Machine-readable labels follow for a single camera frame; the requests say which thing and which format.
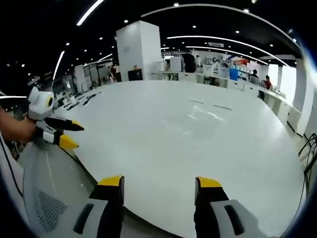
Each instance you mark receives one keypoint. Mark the white square pillar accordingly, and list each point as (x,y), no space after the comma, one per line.
(138,52)

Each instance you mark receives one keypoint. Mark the black low cabinet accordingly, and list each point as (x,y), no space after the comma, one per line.
(135,75)

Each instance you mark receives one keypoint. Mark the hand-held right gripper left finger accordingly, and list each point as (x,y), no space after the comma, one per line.
(109,196)

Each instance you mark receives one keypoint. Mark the grey mesh office chair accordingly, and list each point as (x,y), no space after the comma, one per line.
(49,178)

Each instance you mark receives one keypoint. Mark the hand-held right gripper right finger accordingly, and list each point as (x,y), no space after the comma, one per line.
(210,196)

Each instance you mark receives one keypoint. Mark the straight ceiling light strip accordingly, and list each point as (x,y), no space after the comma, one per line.
(89,11)
(218,39)
(58,65)

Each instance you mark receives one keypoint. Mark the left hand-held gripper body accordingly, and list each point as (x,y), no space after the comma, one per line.
(39,104)

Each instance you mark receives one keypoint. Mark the blue panel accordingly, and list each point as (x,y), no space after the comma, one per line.
(233,74)

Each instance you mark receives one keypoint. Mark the black metal chair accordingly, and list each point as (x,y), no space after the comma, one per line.
(308,148)

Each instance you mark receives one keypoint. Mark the group of black tools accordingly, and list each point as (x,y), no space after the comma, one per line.
(85,101)

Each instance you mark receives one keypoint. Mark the long curved ceiling light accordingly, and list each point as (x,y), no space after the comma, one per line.
(223,10)

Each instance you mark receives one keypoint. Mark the ceiling air vent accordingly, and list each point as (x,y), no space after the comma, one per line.
(215,44)

